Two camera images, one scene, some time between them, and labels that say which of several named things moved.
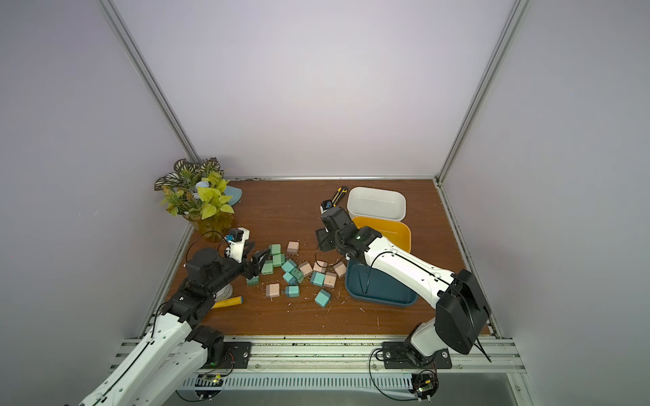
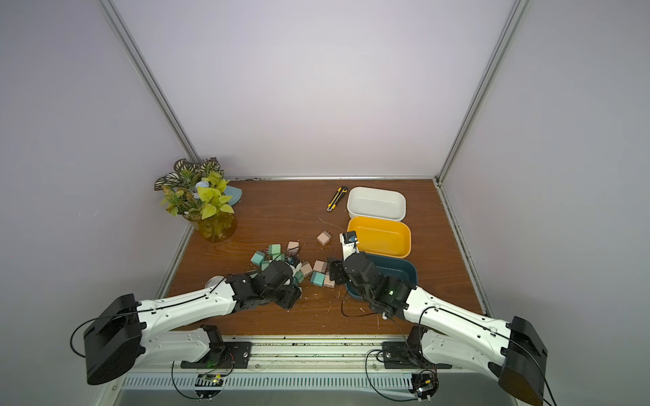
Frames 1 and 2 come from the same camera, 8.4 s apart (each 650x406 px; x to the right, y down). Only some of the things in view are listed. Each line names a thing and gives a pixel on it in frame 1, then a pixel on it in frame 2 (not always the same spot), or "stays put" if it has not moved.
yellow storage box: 398,232 stays put
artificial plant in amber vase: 198,193 stays put
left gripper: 249,270 to 294,293
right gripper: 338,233 to 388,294
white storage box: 376,203 stays put
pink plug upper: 293,248 stays put
